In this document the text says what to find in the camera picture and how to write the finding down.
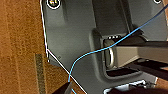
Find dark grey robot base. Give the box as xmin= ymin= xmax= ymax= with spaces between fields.
xmin=39 ymin=0 xmax=168 ymax=94

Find blue cable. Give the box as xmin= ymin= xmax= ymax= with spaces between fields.
xmin=67 ymin=5 xmax=168 ymax=84

